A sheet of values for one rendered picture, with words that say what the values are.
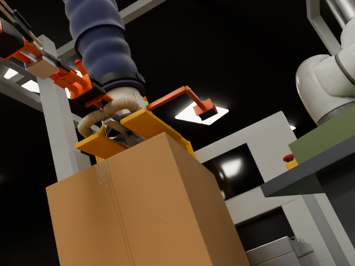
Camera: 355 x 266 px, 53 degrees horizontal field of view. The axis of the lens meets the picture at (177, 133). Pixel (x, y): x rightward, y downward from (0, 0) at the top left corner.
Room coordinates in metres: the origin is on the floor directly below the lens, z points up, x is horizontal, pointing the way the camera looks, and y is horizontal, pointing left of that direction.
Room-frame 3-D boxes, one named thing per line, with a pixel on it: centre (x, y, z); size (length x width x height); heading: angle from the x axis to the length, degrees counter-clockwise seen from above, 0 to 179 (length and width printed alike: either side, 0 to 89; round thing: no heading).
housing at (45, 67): (0.80, 0.29, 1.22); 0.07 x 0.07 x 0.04; 75
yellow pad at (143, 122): (1.22, 0.08, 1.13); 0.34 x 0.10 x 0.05; 165
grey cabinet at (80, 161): (2.53, 0.78, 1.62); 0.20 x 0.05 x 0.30; 166
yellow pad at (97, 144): (1.27, 0.26, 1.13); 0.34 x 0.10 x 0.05; 165
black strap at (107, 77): (1.24, 0.17, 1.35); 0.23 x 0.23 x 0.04
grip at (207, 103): (1.47, -0.16, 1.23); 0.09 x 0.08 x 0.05; 75
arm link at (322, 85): (1.14, -0.53, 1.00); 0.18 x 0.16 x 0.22; 48
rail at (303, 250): (2.65, -0.52, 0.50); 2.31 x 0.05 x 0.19; 166
